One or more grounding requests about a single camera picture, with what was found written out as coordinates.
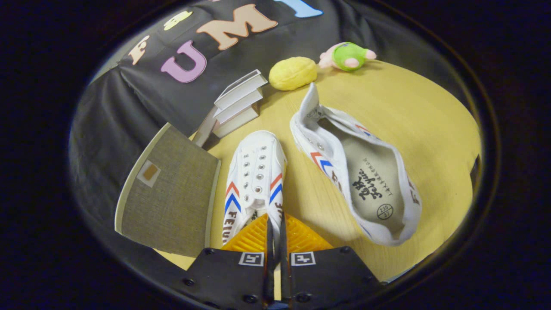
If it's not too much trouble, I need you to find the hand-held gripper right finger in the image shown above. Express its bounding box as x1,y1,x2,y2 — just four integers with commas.
280,212,382,310

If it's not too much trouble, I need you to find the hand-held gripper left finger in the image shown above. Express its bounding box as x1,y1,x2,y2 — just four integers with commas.
181,213,276,310

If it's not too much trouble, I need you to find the white canvas shoe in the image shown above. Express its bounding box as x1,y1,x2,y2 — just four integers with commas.
222,130,288,247
290,82,423,247

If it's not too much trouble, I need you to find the brown cover leaning book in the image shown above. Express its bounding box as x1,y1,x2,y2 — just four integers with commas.
192,105,220,148

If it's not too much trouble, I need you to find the white book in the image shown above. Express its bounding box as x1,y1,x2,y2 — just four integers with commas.
214,88,264,124
214,69,268,110
213,103,260,139

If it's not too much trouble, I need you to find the black backdrop cloth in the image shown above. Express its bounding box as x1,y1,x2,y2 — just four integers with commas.
69,0,470,276

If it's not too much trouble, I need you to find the yellow plush ball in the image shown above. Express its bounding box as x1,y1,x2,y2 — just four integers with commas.
269,56,318,91

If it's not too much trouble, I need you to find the pink and green plush toy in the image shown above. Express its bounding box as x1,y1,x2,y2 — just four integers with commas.
319,42,377,72

